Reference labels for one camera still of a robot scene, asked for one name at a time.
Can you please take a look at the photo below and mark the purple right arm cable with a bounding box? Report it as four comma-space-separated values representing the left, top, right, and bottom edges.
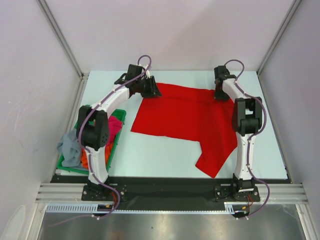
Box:
224, 59, 271, 220

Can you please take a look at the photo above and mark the magenta t shirt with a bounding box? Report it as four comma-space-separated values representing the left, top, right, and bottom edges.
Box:
108, 116, 123, 136

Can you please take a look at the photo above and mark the white slotted cable duct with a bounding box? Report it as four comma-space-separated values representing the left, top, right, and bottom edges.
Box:
45, 203, 249, 215

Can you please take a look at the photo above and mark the aluminium frame rail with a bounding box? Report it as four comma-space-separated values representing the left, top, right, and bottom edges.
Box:
35, 183, 308, 204

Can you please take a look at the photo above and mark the aluminium corner post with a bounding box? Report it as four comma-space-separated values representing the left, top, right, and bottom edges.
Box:
256, 0, 303, 77
36, 0, 85, 79

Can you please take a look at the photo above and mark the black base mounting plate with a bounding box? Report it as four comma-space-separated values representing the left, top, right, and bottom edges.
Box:
49, 175, 292, 211

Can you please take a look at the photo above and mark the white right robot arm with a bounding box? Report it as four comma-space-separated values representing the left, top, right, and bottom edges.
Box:
214, 64, 265, 202

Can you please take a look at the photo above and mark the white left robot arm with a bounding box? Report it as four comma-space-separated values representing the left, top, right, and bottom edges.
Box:
76, 63, 162, 201

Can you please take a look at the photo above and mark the right aluminium corner post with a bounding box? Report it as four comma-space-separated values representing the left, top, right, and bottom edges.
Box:
256, 0, 303, 77

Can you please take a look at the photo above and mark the red t shirt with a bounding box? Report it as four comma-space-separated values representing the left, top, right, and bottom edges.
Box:
131, 83, 238, 178

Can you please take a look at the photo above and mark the grey blue t shirt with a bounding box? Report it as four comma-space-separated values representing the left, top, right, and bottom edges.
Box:
56, 129, 82, 168

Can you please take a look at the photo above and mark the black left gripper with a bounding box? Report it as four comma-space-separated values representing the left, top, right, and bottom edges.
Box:
135, 76, 162, 99

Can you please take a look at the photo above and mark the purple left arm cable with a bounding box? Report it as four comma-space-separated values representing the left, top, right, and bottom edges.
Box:
47, 55, 154, 227

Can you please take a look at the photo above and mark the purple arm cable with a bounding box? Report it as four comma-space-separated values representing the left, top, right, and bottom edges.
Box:
224, 59, 271, 220
47, 55, 154, 227

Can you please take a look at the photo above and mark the left aluminium corner post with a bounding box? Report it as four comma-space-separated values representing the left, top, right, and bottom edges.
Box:
36, 0, 85, 79

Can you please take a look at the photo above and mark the orange t shirt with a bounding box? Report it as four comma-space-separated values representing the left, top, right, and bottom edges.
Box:
80, 142, 114, 170

